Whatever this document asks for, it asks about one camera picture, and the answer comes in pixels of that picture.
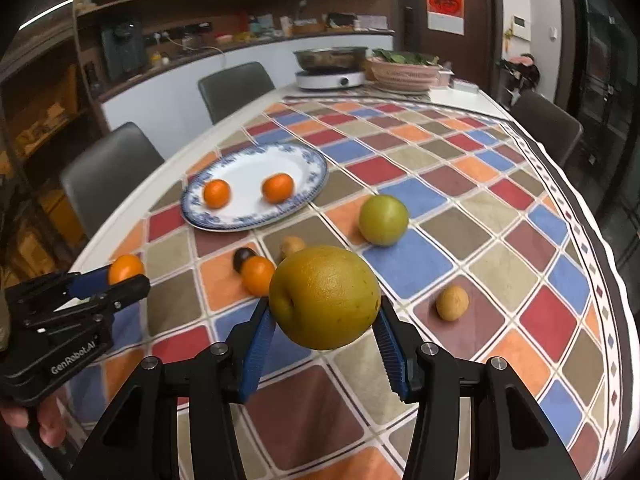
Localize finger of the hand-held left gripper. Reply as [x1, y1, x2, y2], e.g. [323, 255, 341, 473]
[20, 274, 152, 332]
[4, 266, 113, 313]

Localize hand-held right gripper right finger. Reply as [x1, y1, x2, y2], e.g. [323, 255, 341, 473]
[372, 302, 583, 480]

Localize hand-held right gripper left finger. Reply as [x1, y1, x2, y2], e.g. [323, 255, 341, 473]
[67, 297, 278, 480]

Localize orange mandarin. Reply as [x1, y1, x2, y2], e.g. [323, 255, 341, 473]
[241, 255, 276, 297]
[203, 179, 232, 209]
[262, 173, 294, 204]
[108, 254, 146, 286]

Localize small brown kiwi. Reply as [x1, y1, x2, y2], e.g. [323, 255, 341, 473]
[435, 285, 470, 322]
[279, 236, 306, 260]

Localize green apple back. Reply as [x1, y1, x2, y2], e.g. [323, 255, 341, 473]
[268, 246, 382, 351]

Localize green apple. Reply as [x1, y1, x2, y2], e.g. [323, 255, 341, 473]
[358, 194, 410, 247]
[268, 246, 382, 351]

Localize dark purple plum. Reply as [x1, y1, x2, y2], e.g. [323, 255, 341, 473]
[232, 248, 259, 275]

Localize green apple front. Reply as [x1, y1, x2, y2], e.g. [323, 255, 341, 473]
[358, 194, 410, 247]

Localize white blue-rimmed plate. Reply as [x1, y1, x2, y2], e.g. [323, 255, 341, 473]
[180, 141, 329, 233]

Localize person's left hand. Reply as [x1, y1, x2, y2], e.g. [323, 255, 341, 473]
[0, 395, 69, 449]

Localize grey dining chair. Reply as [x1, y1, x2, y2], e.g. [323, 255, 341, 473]
[510, 91, 584, 168]
[198, 61, 277, 125]
[60, 121, 166, 241]

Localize colourful checkered tablecloth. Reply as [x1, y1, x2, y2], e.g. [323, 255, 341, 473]
[65, 97, 631, 480]

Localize black coffee machine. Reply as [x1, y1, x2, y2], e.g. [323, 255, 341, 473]
[100, 20, 148, 81]

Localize white induction cooker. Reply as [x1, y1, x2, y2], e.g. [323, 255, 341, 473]
[294, 69, 370, 92]

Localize small white box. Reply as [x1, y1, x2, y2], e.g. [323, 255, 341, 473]
[440, 72, 481, 93]

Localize pink plastic basket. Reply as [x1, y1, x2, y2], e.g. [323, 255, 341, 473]
[365, 57, 443, 93]

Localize metal pot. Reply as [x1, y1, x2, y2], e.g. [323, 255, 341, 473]
[293, 46, 370, 72]

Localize green leafy vegetables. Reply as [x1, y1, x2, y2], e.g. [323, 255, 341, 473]
[372, 48, 441, 67]

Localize dark stroller with pink cloth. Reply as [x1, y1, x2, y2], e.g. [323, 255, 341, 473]
[497, 52, 541, 106]

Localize red and white wall poster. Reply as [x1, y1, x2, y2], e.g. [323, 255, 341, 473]
[424, 0, 467, 37]

